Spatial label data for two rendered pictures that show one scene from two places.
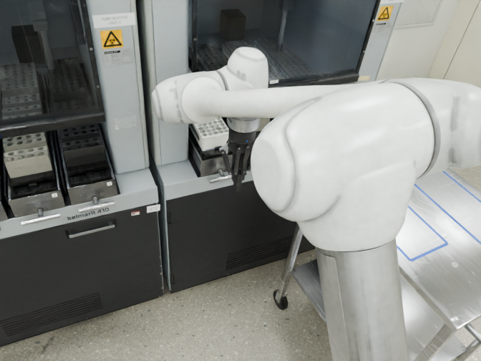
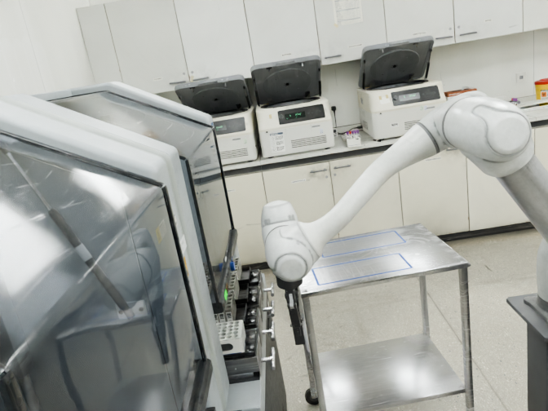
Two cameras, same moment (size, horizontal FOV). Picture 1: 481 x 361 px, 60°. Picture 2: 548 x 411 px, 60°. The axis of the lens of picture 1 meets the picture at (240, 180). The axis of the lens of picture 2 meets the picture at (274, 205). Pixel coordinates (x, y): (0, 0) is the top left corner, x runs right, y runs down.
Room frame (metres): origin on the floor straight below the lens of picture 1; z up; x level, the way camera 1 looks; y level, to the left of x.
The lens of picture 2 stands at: (0.31, 1.10, 1.60)
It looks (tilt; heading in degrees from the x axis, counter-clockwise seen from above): 17 degrees down; 300
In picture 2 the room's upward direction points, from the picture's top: 10 degrees counter-clockwise
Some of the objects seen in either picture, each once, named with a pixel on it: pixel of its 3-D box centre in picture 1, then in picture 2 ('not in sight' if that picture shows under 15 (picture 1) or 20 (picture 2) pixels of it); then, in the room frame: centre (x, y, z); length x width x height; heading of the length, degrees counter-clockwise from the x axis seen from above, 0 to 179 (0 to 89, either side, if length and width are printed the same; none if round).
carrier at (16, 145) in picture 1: (27, 150); not in sight; (0.91, 0.63, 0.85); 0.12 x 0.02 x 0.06; 117
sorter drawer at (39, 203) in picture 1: (30, 136); not in sight; (1.06, 0.71, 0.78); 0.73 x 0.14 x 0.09; 28
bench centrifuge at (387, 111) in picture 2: not in sight; (398, 86); (1.24, -2.76, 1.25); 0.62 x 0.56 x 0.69; 117
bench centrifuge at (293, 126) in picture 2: not in sight; (290, 104); (1.99, -2.36, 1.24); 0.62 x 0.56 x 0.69; 118
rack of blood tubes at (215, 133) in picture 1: (202, 118); (195, 344); (1.20, 0.16, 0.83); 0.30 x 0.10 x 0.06; 28
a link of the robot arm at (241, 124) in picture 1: (243, 116); not in sight; (0.92, 0.01, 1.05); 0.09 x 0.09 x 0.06
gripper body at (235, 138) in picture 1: (241, 138); (290, 286); (0.92, 0.01, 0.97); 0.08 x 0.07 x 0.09; 113
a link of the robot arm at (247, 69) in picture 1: (242, 81); (280, 229); (0.92, 0.02, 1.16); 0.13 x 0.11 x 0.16; 122
